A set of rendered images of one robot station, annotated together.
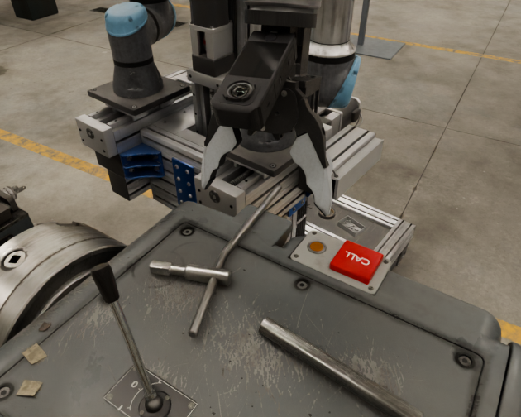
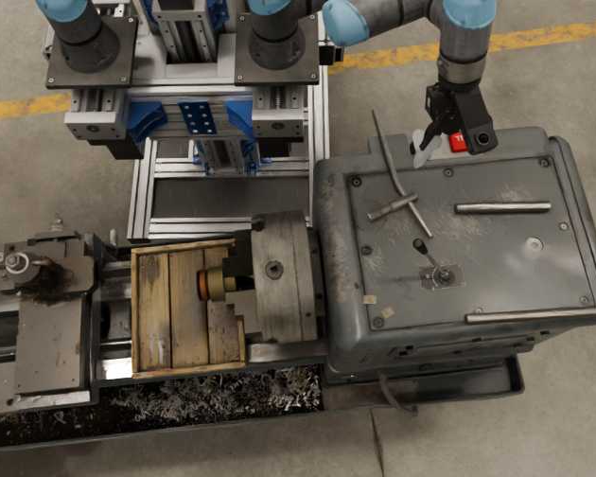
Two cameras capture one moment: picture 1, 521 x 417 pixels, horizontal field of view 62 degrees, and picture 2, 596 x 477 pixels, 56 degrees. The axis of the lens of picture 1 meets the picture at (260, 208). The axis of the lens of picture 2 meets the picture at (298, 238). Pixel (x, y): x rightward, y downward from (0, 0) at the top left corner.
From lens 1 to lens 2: 87 cm
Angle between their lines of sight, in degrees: 36
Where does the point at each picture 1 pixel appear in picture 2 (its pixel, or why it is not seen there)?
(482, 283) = not seen: hidden behind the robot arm
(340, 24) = not seen: outside the picture
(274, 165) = (314, 76)
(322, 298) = (464, 173)
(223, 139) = (434, 143)
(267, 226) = (395, 146)
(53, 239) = (277, 242)
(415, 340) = (519, 167)
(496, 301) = (415, 27)
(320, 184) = not seen: hidden behind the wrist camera
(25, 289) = (304, 279)
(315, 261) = (443, 153)
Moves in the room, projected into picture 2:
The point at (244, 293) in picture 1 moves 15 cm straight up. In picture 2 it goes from (427, 198) to (442, 166)
